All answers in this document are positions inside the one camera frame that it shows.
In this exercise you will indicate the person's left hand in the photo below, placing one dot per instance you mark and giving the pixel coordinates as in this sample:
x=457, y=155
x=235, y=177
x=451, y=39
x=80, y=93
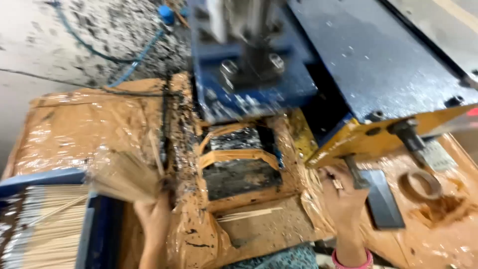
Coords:
x=155, y=220

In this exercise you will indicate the person's right hand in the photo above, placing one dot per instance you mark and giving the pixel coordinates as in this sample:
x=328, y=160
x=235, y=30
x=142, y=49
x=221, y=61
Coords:
x=343, y=203

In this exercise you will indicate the person's right fingers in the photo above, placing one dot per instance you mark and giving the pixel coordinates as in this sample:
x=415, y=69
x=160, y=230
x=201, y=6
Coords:
x=332, y=177

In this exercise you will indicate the bundle of thin bamboo sticks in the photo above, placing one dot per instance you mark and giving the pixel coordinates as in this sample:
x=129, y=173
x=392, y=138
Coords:
x=127, y=177

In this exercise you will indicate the dark grey flat metal block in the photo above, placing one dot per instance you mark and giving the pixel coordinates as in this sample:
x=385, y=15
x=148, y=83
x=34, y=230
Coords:
x=382, y=200

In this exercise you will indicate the yellow metal machine plate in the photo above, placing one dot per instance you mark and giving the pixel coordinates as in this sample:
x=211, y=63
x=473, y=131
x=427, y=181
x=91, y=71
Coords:
x=377, y=136

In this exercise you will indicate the brown tape roll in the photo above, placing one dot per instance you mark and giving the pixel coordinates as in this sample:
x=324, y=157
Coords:
x=420, y=185

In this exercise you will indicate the pink wrist bangle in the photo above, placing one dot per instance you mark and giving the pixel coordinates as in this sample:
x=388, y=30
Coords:
x=353, y=263

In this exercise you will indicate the loose bamboo sticks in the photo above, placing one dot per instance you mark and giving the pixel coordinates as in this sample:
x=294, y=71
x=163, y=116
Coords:
x=248, y=213

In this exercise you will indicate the brown tape-wrapped cardboard cover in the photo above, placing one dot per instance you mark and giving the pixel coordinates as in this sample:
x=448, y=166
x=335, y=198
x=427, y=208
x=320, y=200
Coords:
x=239, y=175

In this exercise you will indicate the teal patterned clothing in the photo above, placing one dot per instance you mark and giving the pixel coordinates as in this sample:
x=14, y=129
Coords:
x=274, y=259

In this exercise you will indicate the blue metal machine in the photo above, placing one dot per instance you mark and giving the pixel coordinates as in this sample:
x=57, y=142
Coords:
x=317, y=56

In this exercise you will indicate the blue tray of bamboo sticks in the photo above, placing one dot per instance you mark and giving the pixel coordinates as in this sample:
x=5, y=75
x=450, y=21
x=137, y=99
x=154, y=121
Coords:
x=43, y=224

